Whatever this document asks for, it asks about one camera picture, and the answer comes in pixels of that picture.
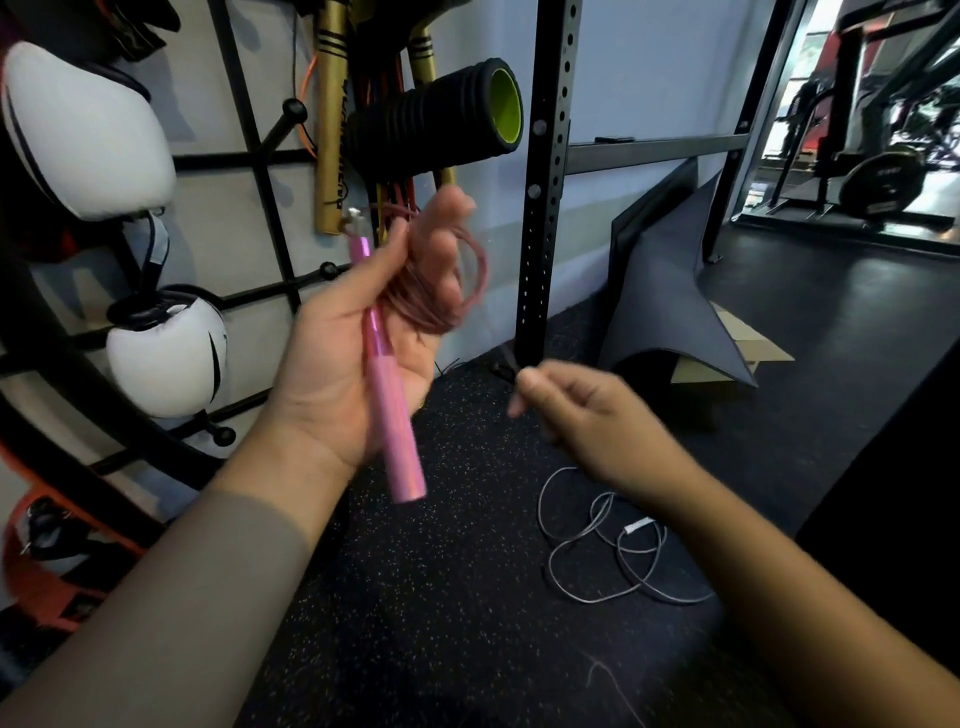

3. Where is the person's right hand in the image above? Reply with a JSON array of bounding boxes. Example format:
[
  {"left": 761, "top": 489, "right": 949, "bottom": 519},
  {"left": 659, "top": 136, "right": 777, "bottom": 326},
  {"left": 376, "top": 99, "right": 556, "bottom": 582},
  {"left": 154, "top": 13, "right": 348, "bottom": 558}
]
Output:
[{"left": 508, "top": 359, "right": 700, "bottom": 512}]

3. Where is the person's left hand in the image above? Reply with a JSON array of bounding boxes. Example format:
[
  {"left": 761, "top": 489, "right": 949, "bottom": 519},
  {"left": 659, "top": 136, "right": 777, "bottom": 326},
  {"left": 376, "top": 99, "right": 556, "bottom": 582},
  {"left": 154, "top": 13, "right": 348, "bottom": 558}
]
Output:
[{"left": 266, "top": 185, "right": 478, "bottom": 478}]

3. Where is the pink jump rope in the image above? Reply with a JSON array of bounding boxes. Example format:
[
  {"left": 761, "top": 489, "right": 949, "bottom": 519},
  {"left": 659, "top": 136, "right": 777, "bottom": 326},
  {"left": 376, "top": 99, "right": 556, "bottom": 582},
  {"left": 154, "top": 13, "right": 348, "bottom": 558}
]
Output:
[{"left": 341, "top": 200, "right": 646, "bottom": 728}]

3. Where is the white jump rope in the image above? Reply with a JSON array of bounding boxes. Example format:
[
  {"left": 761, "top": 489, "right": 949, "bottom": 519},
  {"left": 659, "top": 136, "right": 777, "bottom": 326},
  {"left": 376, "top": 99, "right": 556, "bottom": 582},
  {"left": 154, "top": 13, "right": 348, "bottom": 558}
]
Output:
[{"left": 537, "top": 466, "right": 716, "bottom": 606}]

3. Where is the person's left forearm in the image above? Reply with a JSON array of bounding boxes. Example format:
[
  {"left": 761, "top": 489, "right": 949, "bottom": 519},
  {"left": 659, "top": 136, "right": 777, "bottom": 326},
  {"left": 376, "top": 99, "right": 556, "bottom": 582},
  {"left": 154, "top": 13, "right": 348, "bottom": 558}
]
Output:
[{"left": 0, "top": 427, "right": 355, "bottom": 728}]

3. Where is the person's right forearm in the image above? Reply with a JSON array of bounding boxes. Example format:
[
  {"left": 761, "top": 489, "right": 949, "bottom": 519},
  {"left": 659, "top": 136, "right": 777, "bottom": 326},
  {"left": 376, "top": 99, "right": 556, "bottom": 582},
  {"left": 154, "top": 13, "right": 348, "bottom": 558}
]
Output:
[{"left": 659, "top": 464, "right": 960, "bottom": 728}]

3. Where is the grey folded floor mat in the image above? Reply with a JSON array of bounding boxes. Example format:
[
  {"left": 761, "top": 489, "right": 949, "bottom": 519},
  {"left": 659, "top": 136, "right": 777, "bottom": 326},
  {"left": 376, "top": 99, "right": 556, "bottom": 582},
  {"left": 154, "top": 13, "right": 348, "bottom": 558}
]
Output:
[{"left": 597, "top": 157, "right": 759, "bottom": 390}]

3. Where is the small white boxing glove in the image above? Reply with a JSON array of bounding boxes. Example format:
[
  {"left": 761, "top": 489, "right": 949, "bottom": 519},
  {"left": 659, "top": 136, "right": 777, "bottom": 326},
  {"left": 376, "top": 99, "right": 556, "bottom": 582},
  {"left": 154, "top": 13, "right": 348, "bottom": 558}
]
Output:
[{"left": 104, "top": 288, "right": 229, "bottom": 420}]

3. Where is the flat cardboard piece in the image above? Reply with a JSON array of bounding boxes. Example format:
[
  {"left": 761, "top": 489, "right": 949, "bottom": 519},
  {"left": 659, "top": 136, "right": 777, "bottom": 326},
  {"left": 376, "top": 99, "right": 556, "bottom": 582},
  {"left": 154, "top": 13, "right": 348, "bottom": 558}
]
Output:
[{"left": 671, "top": 301, "right": 796, "bottom": 385}]

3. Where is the red resistance bands bundle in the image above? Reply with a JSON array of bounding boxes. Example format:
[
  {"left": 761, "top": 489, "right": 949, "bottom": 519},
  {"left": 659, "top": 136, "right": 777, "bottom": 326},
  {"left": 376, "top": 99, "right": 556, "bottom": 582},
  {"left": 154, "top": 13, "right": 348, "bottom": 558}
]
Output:
[{"left": 352, "top": 59, "right": 421, "bottom": 228}]

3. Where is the long gold stick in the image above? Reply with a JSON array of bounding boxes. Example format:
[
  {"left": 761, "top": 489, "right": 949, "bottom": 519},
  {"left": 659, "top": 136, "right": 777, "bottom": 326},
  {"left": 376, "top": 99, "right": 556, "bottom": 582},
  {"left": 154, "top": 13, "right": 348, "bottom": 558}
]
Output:
[{"left": 313, "top": 0, "right": 355, "bottom": 236}]

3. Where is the black foam roller green core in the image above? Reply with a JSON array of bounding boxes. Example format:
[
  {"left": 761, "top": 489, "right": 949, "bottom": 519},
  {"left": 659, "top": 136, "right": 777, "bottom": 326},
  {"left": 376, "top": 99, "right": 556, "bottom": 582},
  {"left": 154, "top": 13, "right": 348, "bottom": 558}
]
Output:
[{"left": 346, "top": 57, "right": 525, "bottom": 185}]

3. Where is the short gold stick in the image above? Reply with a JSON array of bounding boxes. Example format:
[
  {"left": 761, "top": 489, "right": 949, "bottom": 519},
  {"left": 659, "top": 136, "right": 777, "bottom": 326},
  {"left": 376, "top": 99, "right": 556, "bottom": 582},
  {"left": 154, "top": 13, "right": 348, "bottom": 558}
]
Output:
[{"left": 407, "top": 26, "right": 457, "bottom": 189}]

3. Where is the large white boxing glove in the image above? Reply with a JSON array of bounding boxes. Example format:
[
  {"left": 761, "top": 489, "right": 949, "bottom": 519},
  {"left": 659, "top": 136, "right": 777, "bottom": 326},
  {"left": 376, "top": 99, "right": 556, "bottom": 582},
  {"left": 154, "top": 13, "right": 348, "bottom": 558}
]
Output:
[{"left": 0, "top": 41, "right": 178, "bottom": 223}]

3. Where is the black exercise machine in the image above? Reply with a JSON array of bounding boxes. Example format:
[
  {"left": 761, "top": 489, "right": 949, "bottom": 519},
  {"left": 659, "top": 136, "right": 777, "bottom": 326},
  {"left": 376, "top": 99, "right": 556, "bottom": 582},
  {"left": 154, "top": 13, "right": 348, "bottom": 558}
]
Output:
[{"left": 764, "top": 0, "right": 960, "bottom": 226}]

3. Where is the thin orange cord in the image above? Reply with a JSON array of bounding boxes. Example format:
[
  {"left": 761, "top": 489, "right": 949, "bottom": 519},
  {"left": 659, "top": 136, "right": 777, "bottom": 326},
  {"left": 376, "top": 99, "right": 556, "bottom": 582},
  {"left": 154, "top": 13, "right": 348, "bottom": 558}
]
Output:
[{"left": 298, "top": 53, "right": 320, "bottom": 160}]

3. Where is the orange strap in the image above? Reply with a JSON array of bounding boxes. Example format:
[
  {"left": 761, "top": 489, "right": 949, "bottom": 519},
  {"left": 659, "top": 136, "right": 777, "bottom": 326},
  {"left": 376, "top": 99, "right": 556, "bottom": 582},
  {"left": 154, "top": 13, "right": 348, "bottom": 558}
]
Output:
[{"left": 0, "top": 442, "right": 144, "bottom": 633}]

